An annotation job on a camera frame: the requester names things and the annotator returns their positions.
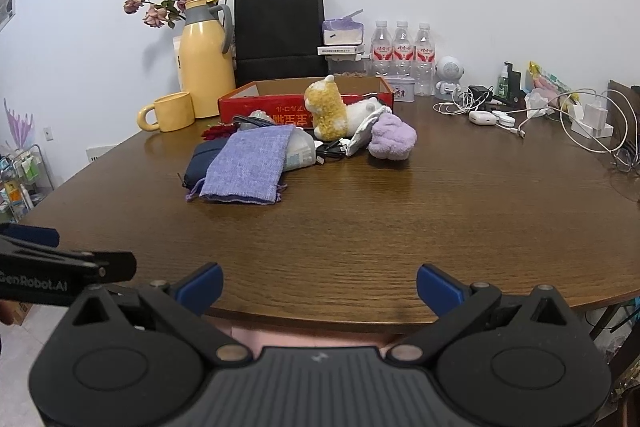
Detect yellow ceramic mug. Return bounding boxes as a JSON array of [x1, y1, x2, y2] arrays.
[[138, 91, 196, 134]]

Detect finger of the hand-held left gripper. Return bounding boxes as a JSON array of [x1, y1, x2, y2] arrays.
[[0, 223, 61, 250], [0, 237, 137, 282]]

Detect eyeglasses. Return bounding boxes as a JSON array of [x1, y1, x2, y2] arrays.
[[609, 146, 640, 174]]

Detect white chargers and cables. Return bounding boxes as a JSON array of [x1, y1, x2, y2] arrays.
[[433, 88, 632, 155]]

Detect black phone stand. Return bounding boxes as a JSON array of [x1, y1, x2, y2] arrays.
[[504, 61, 522, 103]]

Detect yellow thermos jug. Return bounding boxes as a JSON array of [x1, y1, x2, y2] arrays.
[[178, 0, 237, 119]]

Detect white charger block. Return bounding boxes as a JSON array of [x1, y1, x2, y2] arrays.
[[569, 101, 614, 139]]

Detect small white tin box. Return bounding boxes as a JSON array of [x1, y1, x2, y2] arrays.
[[384, 76, 417, 103]]

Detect colourful snack packets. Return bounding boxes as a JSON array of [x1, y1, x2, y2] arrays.
[[528, 61, 572, 96]]

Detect purple feather decoration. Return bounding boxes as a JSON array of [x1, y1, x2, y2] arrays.
[[2, 98, 36, 148]]

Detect yellow alpaca plush toy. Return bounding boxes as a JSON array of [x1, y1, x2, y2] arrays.
[[303, 75, 350, 142]]

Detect purple tissue pack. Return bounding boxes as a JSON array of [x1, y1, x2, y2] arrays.
[[321, 10, 365, 46]]

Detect flat white box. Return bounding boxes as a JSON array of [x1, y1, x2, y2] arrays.
[[317, 45, 372, 58]]

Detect purple fluffy cloth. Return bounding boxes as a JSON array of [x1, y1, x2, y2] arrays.
[[368, 113, 418, 162]]

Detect pink cloth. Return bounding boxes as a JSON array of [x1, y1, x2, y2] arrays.
[[207, 314, 403, 359]]

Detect black paper bag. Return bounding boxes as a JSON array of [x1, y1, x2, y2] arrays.
[[233, 0, 329, 84]]

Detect dark red artificial rose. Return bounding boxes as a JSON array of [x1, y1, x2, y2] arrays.
[[201, 124, 236, 142]]

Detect clear water bottle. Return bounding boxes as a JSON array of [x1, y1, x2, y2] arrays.
[[370, 20, 393, 78], [392, 21, 415, 78], [413, 22, 437, 98]]

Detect clear snack jar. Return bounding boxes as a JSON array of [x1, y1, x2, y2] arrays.
[[327, 56, 372, 78]]

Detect clear plastic pouch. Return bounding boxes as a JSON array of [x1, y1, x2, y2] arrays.
[[284, 129, 327, 174]]

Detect white robot toy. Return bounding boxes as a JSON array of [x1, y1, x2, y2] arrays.
[[433, 55, 469, 102]]

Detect black cable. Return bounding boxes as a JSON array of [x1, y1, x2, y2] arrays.
[[315, 137, 349, 161]]

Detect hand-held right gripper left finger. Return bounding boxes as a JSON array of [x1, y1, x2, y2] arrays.
[[72, 263, 252, 368]]

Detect red cardboard box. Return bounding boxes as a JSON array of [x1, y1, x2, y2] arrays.
[[217, 76, 396, 128]]

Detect white wall outlet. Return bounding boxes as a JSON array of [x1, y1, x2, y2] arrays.
[[85, 145, 116, 164]]

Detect wire shelf rack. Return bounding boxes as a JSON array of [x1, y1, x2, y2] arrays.
[[0, 144, 56, 224]]

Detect navy blue pouch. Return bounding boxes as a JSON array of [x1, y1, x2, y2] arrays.
[[179, 140, 227, 194]]

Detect crumpled white tissue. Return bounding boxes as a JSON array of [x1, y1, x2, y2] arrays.
[[524, 87, 557, 118]]

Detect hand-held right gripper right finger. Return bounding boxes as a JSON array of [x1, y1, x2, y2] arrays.
[[390, 263, 569, 366]]

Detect purple woven pouch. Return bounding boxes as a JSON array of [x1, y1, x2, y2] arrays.
[[185, 125, 296, 206]]

